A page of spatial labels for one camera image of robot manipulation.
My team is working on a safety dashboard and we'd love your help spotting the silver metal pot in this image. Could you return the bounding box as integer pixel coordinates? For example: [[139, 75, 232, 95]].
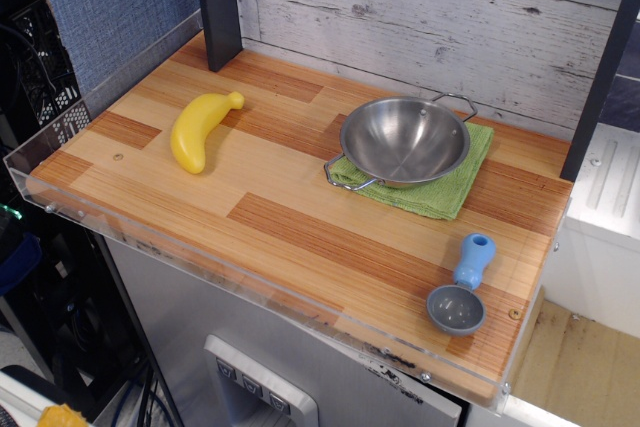
[[324, 93, 478, 192]]

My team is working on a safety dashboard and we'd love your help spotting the yellow plastic banana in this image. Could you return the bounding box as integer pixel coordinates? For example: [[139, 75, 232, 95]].
[[170, 92, 245, 174]]

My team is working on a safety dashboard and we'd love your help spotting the clear acrylic table guard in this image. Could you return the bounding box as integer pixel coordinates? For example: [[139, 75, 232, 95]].
[[8, 36, 570, 410]]

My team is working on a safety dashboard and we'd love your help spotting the blue and grey scoop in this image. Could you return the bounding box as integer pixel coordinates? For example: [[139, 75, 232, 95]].
[[426, 233, 496, 337]]

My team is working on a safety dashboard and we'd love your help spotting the green folded cloth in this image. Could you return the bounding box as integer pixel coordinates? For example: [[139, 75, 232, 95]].
[[355, 123, 494, 220]]

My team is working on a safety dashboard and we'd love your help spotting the black vertical post right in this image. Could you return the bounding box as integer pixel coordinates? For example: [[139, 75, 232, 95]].
[[560, 0, 639, 182]]

